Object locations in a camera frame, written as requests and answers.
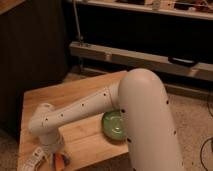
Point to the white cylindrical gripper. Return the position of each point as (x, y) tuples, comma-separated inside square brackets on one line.
[(52, 142)]

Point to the orange pepper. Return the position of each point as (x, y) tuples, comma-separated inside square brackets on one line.
[(59, 162)]

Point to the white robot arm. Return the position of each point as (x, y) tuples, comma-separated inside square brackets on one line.
[(142, 100)]

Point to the blue cloth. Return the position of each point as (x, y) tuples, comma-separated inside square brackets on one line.
[(52, 160)]

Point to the wooden table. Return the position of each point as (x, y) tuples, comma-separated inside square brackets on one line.
[(84, 141)]

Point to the green bowl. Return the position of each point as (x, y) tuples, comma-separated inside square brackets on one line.
[(112, 125)]

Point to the metal stand pole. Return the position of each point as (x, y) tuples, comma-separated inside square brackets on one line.
[(79, 36)]

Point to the long grey case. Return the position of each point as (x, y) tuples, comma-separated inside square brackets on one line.
[(158, 63)]

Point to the upper wooden shelf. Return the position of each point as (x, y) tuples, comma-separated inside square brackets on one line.
[(152, 8)]

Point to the black case handle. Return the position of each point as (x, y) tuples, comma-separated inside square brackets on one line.
[(182, 62)]

